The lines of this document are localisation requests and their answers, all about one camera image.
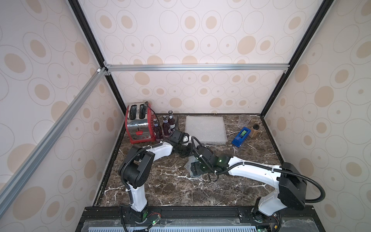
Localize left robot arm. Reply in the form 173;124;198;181
118;130;192;213

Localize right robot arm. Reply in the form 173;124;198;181
191;146;307;216

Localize stack of bubble wrap sheets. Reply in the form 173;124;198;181
185;116;228;145

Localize purple bottle middle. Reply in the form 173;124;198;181
162;115;171;137

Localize purple bottle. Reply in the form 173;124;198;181
153;119;163;141
168;110;176;132
162;115;171;137

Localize purple bottle rear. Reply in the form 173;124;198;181
168;110;176;132

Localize purple bottle front left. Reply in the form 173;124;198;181
153;119;163;141

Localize red and chrome toaster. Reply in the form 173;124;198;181
125;102;156;144

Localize blue tape dispenser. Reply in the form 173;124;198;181
232;127;251;148

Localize brown spice jar black lid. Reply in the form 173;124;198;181
249;124;260;138

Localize clear drinking glass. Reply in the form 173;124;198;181
237;115;251;129

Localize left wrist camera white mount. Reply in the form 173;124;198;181
182;135;190;146

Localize black toaster power cord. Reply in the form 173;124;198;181
144;101;161;127

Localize horizontal aluminium frame bar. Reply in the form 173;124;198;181
106;63;290;72

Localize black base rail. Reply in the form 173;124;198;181
76;206;325;232

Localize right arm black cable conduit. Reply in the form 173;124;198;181
189;136;326;204

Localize black left frame post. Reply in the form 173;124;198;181
67;0;127;114

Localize black frame post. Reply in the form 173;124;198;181
67;0;127;114
260;0;335;119

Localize diagonal aluminium frame bar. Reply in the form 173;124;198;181
1;67;108;217

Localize black right frame post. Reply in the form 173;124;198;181
260;0;335;119

